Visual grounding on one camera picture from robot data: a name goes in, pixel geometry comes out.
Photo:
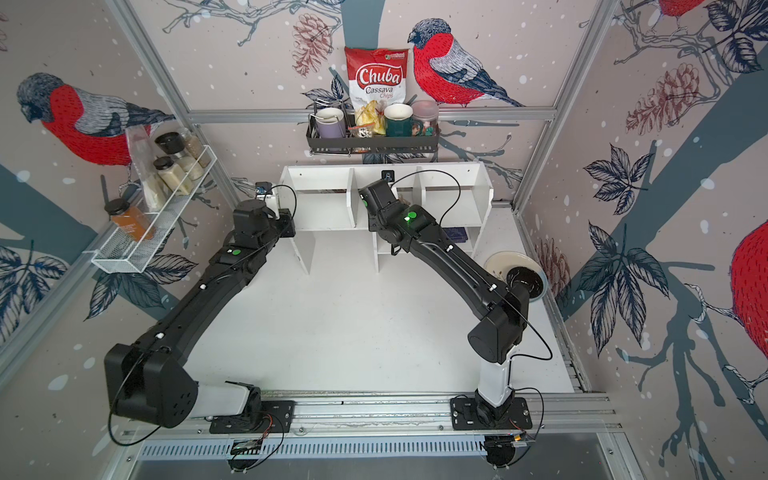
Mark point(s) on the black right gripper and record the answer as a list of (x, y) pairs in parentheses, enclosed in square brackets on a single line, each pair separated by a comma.
[(372, 223)]

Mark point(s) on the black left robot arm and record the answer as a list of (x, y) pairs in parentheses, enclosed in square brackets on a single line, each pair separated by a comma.
[(146, 380)]

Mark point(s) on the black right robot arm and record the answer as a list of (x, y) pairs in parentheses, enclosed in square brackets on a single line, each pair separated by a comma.
[(499, 298)]

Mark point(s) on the white wooden bookshelf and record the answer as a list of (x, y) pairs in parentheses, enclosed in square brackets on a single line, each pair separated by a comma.
[(326, 199)]

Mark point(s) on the small candy packet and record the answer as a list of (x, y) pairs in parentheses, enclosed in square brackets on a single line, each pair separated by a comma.
[(362, 131)]

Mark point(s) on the green mug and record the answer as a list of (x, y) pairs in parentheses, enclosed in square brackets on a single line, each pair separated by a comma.
[(399, 120)]

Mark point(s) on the dark blue book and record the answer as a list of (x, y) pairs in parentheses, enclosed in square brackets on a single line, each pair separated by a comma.
[(458, 235)]

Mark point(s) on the purple mug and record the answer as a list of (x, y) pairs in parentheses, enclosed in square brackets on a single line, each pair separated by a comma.
[(330, 123)]

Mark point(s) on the pink lidded clear jar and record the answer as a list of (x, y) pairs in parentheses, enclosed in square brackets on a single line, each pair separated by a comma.
[(425, 117)]

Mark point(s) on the red Chuba chips bag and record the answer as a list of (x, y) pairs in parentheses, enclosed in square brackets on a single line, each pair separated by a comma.
[(377, 79)]

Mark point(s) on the white floral plate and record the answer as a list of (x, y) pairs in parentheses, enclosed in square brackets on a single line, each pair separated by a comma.
[(501, 262)]

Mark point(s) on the black small bowl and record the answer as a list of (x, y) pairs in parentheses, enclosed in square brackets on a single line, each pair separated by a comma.
[(524, 279)]

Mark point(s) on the black lid spice jar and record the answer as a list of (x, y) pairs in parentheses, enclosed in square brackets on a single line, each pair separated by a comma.
[(173, 176), (172, 144)]

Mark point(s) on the clear plastic bag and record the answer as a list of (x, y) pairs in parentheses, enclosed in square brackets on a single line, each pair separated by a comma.
[(155, 191)]

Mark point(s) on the orange spice jar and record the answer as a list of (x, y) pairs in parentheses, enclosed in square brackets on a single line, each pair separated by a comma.
[(132, 221)]

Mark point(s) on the black wall shelf tray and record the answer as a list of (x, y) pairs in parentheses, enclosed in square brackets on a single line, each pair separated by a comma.
[(350, 144)]

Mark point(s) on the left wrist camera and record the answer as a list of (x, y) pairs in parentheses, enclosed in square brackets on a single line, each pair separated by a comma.
[(262, 189)]

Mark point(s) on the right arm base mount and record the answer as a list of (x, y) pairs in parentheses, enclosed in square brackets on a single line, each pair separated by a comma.
[(470, 413)]

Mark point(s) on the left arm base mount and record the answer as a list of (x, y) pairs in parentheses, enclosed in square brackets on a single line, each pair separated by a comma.
[(269, 416)]

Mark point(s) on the white wire wall rack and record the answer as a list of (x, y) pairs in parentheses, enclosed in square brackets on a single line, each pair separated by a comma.
[(121, 253)]

